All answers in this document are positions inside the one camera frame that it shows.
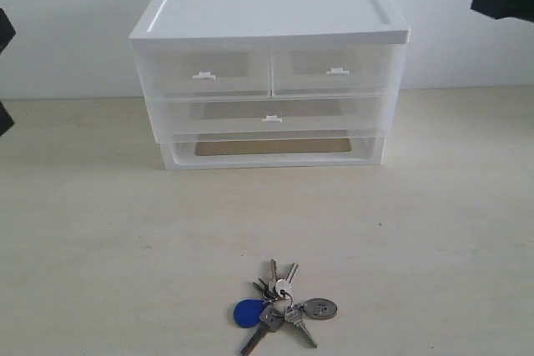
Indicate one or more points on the key bunch with blue fob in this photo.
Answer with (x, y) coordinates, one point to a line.
(276, 307)

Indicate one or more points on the white plastic drawer cabinet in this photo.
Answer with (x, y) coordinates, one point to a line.
(271, 26)

